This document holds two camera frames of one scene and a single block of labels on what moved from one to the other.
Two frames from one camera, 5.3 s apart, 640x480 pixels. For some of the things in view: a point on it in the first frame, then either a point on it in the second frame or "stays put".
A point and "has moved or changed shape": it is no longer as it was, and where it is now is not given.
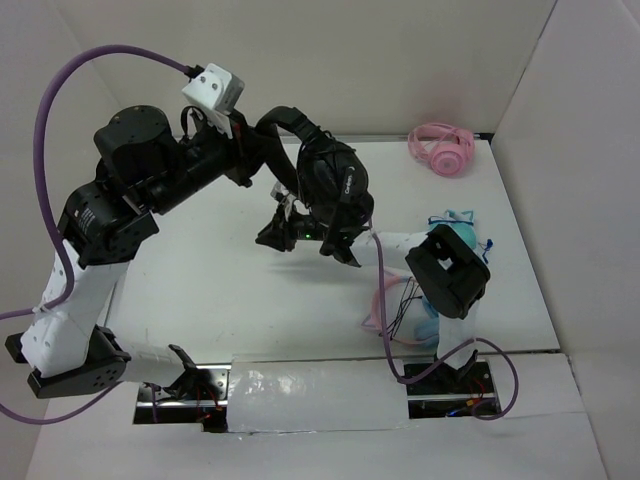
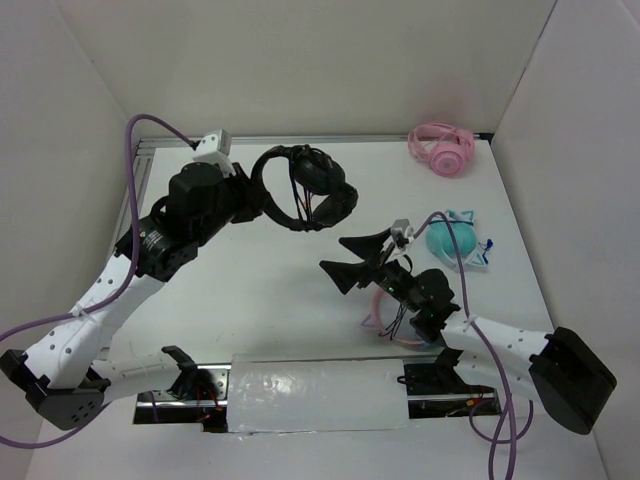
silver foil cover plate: [267, 393] stays put
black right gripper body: [307, 226] -> [394, 279]
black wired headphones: [334, 184] has moved or changed shape
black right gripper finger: [280, 235] -> [347, 275]
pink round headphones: [446, 148] stays put
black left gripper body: [236, 163] -> [237, 203]
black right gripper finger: [340, 249] -> [368, 247]
